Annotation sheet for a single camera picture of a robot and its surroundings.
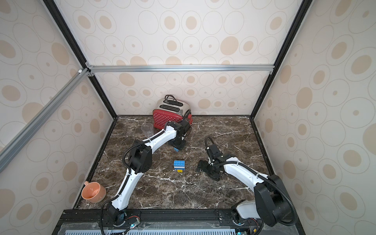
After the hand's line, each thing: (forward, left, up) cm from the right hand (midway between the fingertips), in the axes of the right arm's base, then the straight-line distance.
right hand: (206, 172), depth 85 cm
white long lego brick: (+1, +15, +4) cm, 16 cm away
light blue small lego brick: (+16, +20, -2) cm, 25 cm away
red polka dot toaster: (+37, +24, +15) cm, 47 cm away
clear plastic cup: (+32, +43, -1) cm, 54 cm away
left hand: (+18, +16, -1) cm, 24 cm away
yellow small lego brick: (+2, +16, -4) cm, 16 cm away
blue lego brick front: (+3, +16, -2) cm, 17 cm away
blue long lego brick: (+2, +16, +5) cm, 17 cm away
